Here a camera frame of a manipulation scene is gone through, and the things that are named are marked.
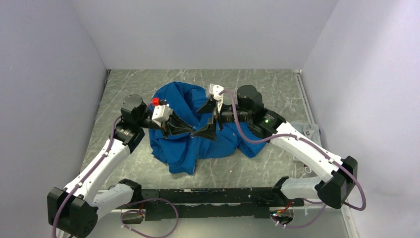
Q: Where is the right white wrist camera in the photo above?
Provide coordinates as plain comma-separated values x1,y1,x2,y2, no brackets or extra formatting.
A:
207,83,225,113

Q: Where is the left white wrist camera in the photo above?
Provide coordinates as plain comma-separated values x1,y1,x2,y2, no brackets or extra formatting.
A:
152,98,173,126

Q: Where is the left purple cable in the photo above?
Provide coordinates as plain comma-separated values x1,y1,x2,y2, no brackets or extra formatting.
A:
52,102,179,238

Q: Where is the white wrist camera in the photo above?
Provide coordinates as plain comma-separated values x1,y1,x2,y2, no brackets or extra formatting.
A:
152,98,173,126
207,83,225,113

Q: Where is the blue zip jacket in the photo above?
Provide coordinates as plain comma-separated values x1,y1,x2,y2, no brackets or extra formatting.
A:
149,82,265,175

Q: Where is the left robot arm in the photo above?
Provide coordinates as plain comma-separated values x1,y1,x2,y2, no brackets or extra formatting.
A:
47,94,194,238

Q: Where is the purple cable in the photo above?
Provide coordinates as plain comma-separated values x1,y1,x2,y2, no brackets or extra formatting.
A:
219,89,367,230
52,102,179,238

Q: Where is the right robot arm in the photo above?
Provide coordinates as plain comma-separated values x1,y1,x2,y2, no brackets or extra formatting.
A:
194,84,367,211

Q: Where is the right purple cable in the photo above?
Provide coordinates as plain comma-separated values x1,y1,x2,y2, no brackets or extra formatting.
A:
219,89,367,230

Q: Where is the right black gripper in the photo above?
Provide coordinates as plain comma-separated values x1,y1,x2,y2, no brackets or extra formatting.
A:
193,99,252,141

